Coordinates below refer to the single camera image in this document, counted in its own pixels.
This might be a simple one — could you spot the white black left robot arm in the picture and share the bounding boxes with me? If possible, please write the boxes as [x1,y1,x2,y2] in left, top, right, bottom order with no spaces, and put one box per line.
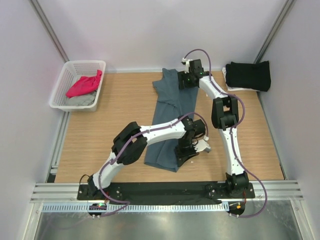
[87,114,211,200]

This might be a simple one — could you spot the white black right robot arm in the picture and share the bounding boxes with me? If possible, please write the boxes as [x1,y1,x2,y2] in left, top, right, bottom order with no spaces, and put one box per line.
[178,58,249,198]

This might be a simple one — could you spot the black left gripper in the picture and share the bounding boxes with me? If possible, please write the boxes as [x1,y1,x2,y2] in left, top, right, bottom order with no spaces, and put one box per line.
[174,139,200,168]

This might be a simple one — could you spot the folded black t-shirt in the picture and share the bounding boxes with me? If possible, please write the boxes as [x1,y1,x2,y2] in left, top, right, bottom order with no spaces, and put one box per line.
[225,61,271,92]

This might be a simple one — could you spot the grey t-shirt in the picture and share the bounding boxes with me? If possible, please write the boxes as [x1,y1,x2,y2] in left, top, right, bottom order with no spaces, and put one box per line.
[65,91,97,106]

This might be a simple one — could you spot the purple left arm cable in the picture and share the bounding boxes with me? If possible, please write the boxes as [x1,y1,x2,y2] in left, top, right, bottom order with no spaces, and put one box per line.
[98,112,210,218]

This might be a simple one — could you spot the white slotted cable duct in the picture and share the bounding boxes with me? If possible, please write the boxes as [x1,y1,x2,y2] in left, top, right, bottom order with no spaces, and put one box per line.
[41,202,229,213]

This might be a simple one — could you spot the aluminium frame rail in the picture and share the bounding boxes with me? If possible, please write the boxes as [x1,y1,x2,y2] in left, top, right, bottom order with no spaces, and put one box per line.
[31,180,304,202]

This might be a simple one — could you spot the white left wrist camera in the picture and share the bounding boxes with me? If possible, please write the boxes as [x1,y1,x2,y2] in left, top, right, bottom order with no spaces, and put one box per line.
[194,139,212,153]

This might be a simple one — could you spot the folded white t-shirt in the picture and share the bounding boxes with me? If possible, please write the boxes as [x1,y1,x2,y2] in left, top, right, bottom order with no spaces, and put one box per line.
[221,67,258,92]

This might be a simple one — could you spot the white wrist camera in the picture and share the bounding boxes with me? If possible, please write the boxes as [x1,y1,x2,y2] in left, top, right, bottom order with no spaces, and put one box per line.
[181,57,193,73]
[194,139,212,153]

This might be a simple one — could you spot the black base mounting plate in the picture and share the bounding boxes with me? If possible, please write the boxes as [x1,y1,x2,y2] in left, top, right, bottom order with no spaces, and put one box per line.
[76,180,256,206]

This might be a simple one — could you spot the white plastic laundry basket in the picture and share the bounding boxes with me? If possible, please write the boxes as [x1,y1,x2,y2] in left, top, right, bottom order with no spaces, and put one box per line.
[49,60,106,112]

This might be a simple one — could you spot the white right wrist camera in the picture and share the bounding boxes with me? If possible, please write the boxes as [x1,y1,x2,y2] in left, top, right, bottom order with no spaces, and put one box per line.
[181,57,193,73]

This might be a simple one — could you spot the teal blue t-shirt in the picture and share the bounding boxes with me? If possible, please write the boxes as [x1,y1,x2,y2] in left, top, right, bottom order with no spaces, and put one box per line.
[144,68,198,173]

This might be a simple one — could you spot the pink t-shirt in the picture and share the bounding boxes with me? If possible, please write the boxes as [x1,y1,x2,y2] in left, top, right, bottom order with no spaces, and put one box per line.
[65,70,103,98]

